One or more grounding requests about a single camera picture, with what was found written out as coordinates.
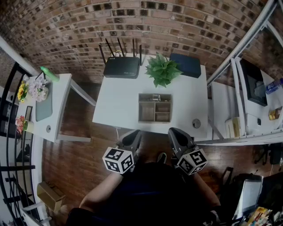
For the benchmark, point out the person's left forearm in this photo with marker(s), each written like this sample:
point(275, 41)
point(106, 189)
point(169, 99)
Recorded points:
point(99, 189)

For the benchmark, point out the black metal railing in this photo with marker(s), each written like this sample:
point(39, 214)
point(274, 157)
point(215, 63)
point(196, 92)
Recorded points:
point(17, 167)

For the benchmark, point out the colourful snack packets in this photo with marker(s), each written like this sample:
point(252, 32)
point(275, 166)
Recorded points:
point(259, 216)

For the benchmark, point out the small black picture frame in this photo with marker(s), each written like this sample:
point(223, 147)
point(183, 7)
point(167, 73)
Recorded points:
point(28, 113)

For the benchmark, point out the dark blue box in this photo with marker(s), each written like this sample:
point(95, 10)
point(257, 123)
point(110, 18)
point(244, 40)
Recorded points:
point(188, 65)

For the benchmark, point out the yellow sunflower bouquet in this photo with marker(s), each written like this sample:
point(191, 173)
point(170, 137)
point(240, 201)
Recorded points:
point(22, 92)

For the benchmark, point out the yellow snack bag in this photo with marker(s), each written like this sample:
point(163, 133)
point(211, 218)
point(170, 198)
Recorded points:
point(275, 113)

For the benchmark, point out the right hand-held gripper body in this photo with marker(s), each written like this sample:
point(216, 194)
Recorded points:
point(190, 159)

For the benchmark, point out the beige box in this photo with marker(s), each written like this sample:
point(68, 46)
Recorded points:
point(234, 128)

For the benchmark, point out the black router with antennas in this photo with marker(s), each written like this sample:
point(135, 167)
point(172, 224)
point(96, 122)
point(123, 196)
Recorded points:
point(121, 68)

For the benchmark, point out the green spray bottle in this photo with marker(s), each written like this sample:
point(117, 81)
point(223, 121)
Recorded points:
point(49, 74)

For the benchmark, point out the green potted plant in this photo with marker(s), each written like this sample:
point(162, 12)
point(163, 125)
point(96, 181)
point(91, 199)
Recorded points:
point(162, 70)

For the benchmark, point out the black bag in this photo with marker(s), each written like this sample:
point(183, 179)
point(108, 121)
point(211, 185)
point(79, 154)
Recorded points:
point(272, 187)

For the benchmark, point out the wooden desk organizer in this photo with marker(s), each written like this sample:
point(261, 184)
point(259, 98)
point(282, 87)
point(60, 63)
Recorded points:
point(146, 110)

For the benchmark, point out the white chair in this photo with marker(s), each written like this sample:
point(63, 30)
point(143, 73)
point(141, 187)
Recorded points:
point(28, 217)

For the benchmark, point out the brown cardboard box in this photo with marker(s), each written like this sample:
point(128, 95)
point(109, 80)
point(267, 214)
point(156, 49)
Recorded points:
point(48, 195)

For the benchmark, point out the pale flower bouquet in vase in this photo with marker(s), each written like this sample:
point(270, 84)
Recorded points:
point(37, 88)

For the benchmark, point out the round grey desk grommet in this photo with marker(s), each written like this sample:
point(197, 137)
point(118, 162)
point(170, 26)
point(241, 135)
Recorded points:
point(196, 123)
point(48, 128)

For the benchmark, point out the person's right forearm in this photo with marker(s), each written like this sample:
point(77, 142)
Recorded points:
point(205, 189)

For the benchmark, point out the clear plastic water bottle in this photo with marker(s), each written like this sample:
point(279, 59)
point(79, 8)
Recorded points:
point(274, 86)

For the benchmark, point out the person's dark clothing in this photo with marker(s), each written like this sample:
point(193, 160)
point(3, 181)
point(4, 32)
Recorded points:
point(150, 194)

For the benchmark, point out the white metal shelf rack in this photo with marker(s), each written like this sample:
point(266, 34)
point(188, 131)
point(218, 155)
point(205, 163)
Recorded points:
point(243, 139)

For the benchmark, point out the small black device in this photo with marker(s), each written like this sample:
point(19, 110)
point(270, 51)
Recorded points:
point(259, 121)

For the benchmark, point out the grey-green desk mat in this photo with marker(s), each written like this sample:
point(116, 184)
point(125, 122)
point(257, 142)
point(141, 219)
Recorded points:
point(43, 108)

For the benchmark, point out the open laptop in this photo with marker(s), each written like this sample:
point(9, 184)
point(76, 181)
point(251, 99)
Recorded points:
point(248, 194)

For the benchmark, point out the pink flowers in pot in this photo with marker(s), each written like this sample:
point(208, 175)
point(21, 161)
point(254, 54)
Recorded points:
point(20, 122)

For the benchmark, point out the person's black shoe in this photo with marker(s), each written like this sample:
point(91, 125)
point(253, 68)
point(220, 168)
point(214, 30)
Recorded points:
point(161, 157)

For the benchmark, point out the grey metal binder clip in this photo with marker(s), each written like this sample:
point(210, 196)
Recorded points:
point(156, 97)

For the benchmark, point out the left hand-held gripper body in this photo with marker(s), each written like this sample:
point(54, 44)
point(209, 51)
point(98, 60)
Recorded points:
point(120, 159)

